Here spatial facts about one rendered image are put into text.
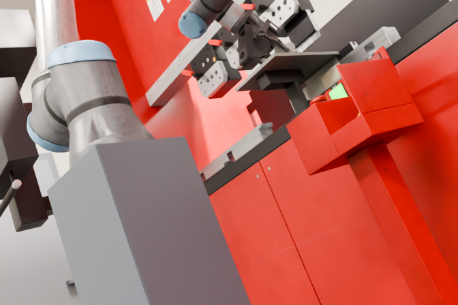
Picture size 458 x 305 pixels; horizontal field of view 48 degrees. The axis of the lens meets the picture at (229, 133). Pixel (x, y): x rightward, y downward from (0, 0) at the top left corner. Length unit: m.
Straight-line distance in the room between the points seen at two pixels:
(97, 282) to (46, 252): 3.56
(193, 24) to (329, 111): 0.47
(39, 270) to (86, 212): 3.51
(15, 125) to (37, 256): 2.32
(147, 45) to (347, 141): 1.38
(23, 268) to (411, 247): 3.56
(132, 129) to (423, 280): 0.60
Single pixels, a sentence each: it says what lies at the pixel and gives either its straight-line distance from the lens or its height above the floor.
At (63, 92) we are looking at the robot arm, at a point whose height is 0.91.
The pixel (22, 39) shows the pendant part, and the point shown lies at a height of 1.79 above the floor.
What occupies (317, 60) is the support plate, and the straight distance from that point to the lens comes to 1.49.
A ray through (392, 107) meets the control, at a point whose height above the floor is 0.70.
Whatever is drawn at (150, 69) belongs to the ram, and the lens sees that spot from 2.22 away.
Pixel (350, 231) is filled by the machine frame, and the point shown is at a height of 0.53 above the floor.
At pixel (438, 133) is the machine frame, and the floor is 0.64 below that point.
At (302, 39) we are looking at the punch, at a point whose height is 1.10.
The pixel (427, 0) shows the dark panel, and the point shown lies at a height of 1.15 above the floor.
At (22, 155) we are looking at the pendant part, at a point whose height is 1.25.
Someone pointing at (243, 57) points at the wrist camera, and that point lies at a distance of 1.42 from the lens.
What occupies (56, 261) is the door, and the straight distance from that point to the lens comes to 4.41.
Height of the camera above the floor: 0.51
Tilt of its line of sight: 16 degrees up
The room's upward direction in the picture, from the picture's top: 23 degrees counter-clockwise
